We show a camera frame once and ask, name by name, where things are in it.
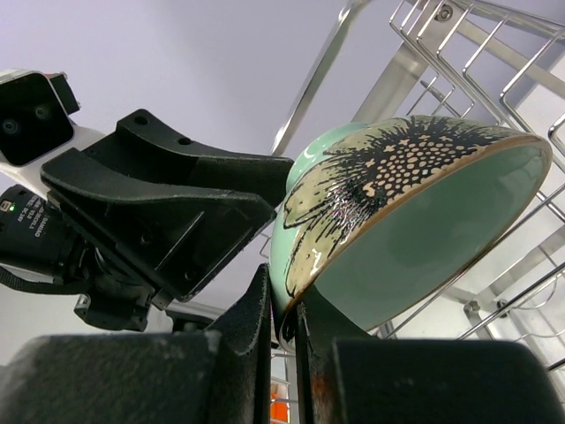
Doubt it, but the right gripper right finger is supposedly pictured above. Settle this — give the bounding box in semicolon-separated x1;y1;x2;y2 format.
295;291;564;423

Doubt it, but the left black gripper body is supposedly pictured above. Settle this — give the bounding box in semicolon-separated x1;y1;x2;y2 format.
48;193;172;331

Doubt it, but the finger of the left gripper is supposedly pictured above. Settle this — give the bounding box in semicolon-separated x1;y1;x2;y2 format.
41;149;275;303
115;109;296;208

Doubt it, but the stainless steel dish rack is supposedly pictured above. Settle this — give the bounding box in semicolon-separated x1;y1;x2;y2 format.
260;0;565;424

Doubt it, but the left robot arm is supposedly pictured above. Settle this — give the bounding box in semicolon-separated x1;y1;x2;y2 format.
1;110;293;331

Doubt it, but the celadon green bowl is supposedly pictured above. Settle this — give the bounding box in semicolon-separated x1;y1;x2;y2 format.
269;115;554;349

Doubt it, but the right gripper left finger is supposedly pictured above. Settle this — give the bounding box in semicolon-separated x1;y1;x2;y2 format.
1;265;271;423

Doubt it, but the orange white cup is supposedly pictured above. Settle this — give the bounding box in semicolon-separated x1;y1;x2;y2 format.
270;382;290;424

